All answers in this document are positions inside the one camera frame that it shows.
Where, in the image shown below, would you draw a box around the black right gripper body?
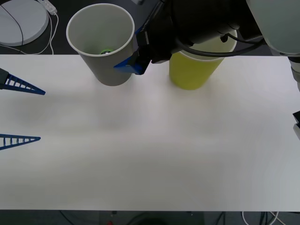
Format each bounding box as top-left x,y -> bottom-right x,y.
137,2 -> 175,64

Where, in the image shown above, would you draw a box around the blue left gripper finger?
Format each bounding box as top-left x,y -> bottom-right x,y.
0,134 -> 41,151
0,67 -> 46,96

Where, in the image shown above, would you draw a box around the grey plastic bin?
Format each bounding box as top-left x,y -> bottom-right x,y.
66,3 -> 136,87

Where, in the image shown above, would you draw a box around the yellow-green plastic bin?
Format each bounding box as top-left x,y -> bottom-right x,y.
169,30 -> 238,91

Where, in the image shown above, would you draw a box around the white round disc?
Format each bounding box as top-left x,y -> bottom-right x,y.
0,0 -> 50,46

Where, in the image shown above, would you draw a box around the white power strip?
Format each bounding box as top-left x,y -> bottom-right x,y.
38,0 -> 58,15

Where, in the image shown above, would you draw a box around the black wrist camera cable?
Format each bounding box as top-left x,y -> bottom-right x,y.
174,32 -> 267,57

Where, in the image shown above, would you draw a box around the thin black cable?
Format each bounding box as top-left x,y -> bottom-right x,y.
0,3 -> 24,45

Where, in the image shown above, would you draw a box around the white power strip cable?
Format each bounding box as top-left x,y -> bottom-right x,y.
0,13 -> 60,56

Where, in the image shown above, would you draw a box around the white cable under table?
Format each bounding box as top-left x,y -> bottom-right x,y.
241,210 -> 285,225

